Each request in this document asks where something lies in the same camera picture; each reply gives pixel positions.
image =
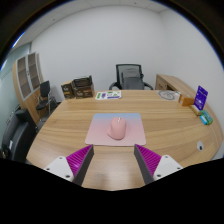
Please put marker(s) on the orange-brown cardboard box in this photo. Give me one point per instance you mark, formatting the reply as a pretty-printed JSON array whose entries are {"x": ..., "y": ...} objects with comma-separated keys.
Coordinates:
[{"x": 187, "y": 101}]

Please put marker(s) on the wooden shelf unit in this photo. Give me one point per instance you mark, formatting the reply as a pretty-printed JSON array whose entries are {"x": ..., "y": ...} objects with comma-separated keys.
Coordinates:
[{"x": 26, "y": 76}]

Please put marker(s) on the pink computer mouse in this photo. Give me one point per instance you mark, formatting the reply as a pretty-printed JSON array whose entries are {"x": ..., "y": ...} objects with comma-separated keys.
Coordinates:
[{"x": 116, "y": 128}]

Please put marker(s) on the blue packet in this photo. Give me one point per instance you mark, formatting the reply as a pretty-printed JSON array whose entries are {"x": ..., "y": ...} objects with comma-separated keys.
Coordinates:
[{"x": 203, "y": 120}]

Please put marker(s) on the grey backpack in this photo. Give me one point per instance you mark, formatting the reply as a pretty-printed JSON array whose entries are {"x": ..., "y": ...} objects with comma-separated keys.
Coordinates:
[{"x": 132, "y": 80}]

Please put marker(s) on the white green sticker sheet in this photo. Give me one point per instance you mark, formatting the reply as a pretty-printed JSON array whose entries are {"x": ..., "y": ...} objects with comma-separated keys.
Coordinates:
[{"x": 108, "y": 95}]

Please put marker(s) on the large brown cardboard box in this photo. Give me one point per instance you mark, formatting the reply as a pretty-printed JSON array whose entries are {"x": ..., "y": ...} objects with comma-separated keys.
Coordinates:
[{"x": 83, "y": 88}]

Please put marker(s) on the pink-blue gradient mouse pad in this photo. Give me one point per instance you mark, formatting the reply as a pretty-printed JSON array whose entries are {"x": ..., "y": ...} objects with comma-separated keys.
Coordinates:
[{"x": 96, "y": 133}]

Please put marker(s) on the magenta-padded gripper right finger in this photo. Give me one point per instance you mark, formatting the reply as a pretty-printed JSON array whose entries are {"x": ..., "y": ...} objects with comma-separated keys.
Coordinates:
[{"x": 150, "y": 160}]

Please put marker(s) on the ceiling light panel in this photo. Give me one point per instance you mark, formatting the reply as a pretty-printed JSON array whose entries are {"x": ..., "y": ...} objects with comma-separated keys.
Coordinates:
[{"x": 18, "y": 39}]

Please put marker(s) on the small brown cardboard box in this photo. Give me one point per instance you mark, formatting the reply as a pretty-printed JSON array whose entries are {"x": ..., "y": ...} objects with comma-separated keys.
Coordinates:
[{"x": 66, "y": 90}]

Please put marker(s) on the green packet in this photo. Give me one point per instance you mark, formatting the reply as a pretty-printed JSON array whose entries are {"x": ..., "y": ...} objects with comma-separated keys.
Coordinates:
[{"x": 208, "y": 116}]

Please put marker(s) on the black mesh office chair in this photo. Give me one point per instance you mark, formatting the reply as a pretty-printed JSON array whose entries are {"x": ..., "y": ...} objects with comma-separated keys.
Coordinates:
[{"x": 128, "y": 65}]

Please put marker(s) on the small black chair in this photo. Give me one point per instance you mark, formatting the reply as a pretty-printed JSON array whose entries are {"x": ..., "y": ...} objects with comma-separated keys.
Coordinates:
[{"x": 45, "y": 89}]

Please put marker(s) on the purple standing pouch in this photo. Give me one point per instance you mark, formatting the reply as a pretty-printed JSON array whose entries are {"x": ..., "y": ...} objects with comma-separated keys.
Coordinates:
[{"x": 201, "y": 96}]

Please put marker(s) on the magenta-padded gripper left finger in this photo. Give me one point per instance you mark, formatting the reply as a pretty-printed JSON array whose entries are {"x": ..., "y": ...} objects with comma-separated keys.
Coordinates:
[{"x": 78, "y": 160}]

